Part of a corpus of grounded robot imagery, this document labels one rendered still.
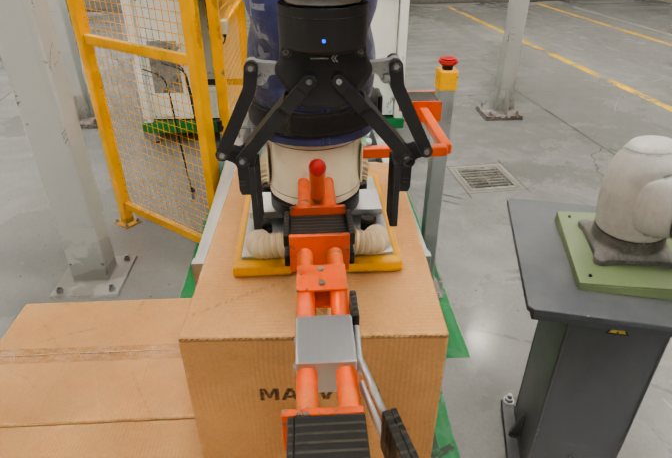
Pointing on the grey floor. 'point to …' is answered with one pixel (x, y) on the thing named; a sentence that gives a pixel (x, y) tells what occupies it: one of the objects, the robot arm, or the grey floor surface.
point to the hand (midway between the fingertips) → (325, 211)
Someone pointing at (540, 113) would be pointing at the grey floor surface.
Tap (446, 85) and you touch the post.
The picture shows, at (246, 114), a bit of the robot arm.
